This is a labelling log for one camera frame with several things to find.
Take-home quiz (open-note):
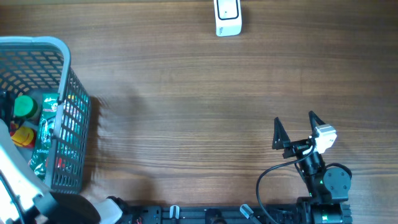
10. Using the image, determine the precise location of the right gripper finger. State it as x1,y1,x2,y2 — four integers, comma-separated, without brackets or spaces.
308,111,325,137
272,117,290,150

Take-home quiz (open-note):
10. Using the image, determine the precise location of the green 3M gloves package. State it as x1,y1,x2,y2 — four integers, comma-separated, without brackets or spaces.
29,93,58,181

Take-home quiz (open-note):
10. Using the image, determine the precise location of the green lid jar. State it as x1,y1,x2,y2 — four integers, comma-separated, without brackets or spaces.
14,95,41,121

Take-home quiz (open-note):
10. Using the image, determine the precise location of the yellow red sauce bottle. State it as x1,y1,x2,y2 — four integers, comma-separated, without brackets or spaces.
9,124,37,148

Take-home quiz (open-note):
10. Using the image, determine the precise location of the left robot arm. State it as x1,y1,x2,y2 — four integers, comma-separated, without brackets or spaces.
1,121,123,223

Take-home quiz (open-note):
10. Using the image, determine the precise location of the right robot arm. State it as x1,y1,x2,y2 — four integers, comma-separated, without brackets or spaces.
272,111,353,223

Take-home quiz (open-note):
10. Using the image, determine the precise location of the white barcode scanner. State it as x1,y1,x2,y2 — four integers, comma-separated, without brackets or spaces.
213,0,243,37

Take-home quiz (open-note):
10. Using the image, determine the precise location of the grey plastic shopping basket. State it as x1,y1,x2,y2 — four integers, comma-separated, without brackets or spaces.
1,36,91,194

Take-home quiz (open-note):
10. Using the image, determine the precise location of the right black camera cable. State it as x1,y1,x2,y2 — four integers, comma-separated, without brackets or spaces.
256,144,315,224

